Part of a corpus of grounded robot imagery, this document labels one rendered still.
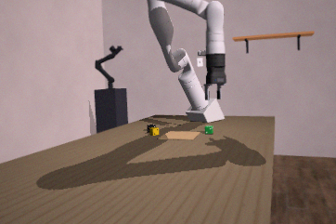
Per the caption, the tan square mat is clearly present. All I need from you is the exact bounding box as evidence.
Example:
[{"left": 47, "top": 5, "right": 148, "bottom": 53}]
[{"left": 158, "top": 131, "right": 200, "bottom": 140}]

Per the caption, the yellow die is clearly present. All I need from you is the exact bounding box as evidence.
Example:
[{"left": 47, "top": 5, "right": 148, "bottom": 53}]
[{"left": 149, "top": 127, "right": 159, "bottom": 136}]

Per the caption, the green die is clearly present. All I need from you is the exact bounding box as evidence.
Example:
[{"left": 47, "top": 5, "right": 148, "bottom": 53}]
[{"left": 205, "top": 125, "right": 213, "bottom": 134}]

